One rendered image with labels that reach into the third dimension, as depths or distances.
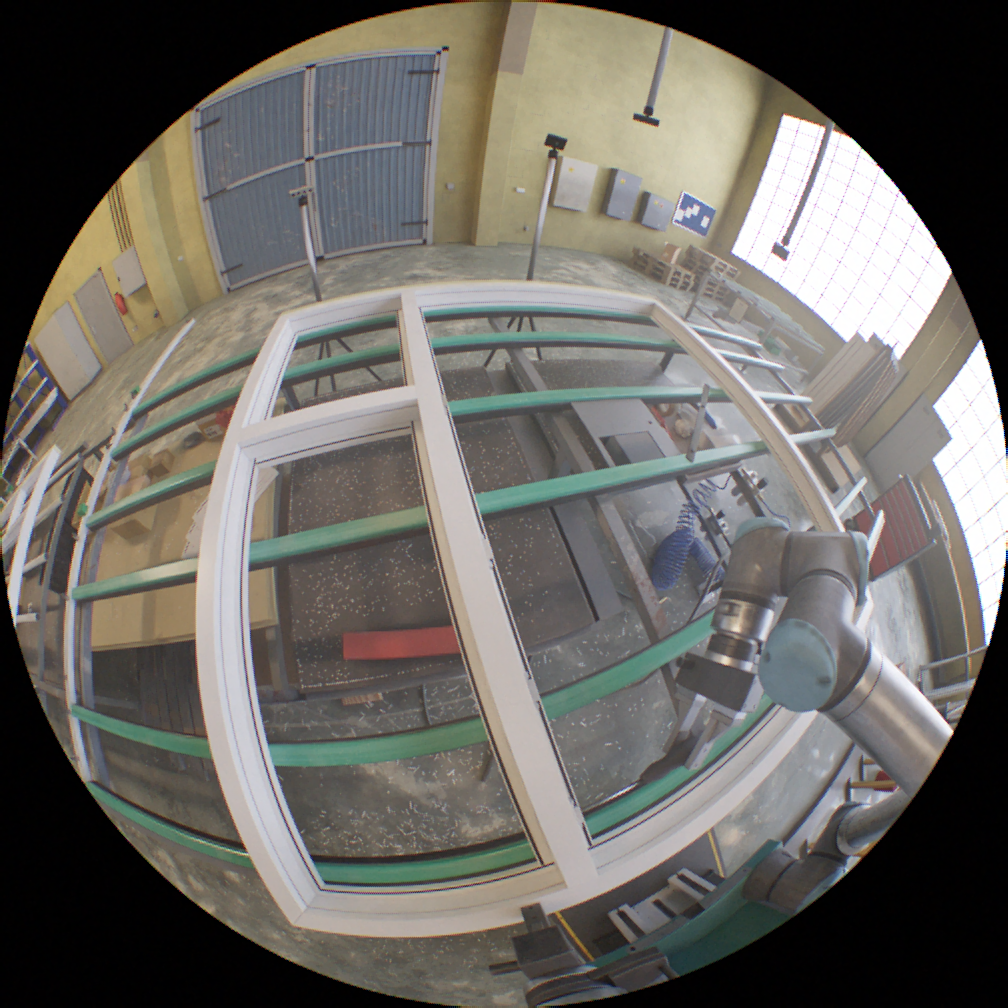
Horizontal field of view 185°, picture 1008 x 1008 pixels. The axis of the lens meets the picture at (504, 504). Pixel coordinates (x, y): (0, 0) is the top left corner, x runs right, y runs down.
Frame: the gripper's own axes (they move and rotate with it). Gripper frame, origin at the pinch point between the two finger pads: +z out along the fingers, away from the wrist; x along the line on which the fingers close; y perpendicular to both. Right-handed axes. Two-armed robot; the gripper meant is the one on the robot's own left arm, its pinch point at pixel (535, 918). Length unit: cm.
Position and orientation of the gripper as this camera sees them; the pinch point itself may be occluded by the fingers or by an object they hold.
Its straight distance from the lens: 51.8
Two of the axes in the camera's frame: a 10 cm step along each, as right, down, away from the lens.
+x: 3.0, 8.4, -4.6
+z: -1.2, 5.1, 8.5
